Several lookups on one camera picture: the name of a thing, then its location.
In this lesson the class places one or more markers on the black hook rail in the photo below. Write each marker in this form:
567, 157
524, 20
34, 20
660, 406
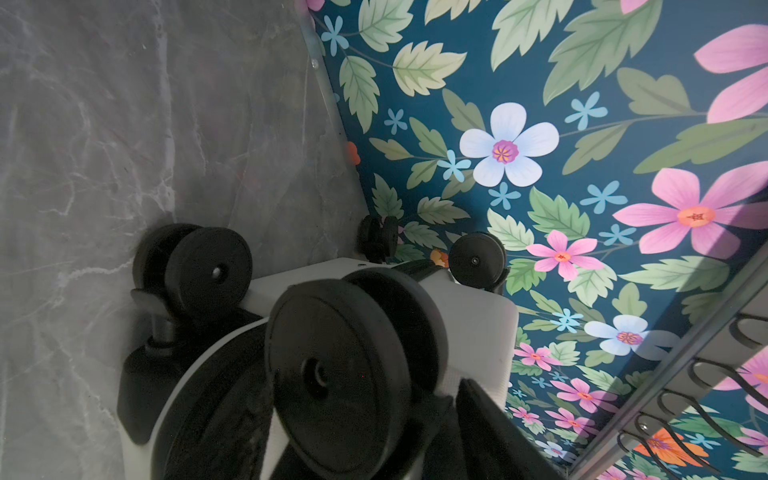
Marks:
710, 350

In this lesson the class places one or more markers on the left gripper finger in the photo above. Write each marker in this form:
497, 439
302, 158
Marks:
493, 447

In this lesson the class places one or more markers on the white hard-shell suitcase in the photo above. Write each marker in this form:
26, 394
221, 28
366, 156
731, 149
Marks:
346, 369

